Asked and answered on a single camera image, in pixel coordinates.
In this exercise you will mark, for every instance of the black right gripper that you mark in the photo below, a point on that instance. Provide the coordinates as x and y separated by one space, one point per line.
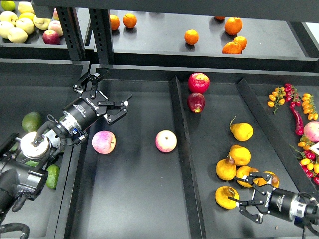
279 201

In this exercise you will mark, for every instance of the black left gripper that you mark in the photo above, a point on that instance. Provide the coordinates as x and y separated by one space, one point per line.
86 109

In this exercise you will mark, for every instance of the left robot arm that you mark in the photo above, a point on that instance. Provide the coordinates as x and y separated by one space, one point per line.
40 197

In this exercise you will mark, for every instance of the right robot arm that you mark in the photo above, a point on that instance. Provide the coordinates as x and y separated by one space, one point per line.
300 208

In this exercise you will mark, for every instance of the yellow pear with stem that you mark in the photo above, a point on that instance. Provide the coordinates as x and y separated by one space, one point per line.
241 131

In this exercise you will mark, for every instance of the green avocado top left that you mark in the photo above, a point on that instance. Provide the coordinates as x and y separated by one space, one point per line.
32 122

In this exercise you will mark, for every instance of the green avocado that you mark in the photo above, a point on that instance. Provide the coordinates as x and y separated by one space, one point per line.
53 175
32 163
32 122

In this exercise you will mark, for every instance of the green avocado bottom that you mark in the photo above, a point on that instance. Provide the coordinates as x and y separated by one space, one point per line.
53 175

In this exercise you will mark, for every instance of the green avocado lower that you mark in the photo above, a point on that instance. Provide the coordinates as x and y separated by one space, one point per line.
32 163

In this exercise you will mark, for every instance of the pink apple left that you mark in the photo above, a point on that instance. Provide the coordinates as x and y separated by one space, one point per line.
104 142

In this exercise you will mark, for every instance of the mixed cherry tomatoes lower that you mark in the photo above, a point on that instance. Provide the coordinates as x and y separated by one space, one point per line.
308 160

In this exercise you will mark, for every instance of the black bin divider left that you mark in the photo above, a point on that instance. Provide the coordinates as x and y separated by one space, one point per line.
189 180

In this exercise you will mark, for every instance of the orange on shelf left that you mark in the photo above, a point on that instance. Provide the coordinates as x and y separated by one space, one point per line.
115 22

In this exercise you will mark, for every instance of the black shelf upright right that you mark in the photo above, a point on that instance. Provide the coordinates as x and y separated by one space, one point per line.
101 26

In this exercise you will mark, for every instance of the black shelf upright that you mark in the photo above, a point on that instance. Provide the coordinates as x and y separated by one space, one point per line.
101 26
71 32

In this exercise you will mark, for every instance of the pink apple centre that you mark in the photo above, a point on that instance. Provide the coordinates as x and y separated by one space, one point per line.
165 141

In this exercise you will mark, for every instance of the white price label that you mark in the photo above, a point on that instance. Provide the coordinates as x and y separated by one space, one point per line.
315 148

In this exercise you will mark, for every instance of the red apple on shelf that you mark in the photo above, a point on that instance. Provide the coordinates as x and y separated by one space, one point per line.
51 37

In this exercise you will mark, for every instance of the pink apple on shelf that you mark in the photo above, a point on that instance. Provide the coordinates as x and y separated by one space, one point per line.
56 26

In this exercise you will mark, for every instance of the black shelf upright left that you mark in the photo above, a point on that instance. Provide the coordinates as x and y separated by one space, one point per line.
71 32

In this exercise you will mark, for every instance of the red chili pepper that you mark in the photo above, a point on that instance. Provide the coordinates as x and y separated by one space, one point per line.
299 125

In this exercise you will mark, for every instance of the pink peach right edge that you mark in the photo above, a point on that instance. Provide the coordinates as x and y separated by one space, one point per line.
311 131

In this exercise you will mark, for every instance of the dark red apple lower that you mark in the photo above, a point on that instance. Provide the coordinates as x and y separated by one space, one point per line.
196 102

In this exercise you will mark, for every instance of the red apple upper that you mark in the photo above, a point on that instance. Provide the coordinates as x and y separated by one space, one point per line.
198 83

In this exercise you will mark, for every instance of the yellow apple with stem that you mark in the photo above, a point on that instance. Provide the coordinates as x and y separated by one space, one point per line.
41 23

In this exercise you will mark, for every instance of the yellow apple middle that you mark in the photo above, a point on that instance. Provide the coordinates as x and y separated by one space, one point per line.
26 24

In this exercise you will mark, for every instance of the orange cherry tomato bunch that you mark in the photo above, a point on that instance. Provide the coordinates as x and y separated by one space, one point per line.
276 99

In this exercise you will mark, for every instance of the yellow apple front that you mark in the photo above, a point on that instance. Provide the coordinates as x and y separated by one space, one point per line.
17 35

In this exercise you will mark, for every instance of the orange tomato bunch right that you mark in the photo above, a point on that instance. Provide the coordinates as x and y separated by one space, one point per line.
309 107

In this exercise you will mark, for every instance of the yellow lemon on shelf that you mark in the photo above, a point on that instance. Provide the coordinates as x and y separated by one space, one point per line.
28 15

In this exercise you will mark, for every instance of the red cherry tomato bunch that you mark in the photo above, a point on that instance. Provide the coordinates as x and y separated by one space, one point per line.
292 95

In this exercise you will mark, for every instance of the yellow apple top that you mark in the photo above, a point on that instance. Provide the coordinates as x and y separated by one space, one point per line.
25 7

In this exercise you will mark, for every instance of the yellow apple far left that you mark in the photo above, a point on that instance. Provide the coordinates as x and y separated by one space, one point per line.
5 26

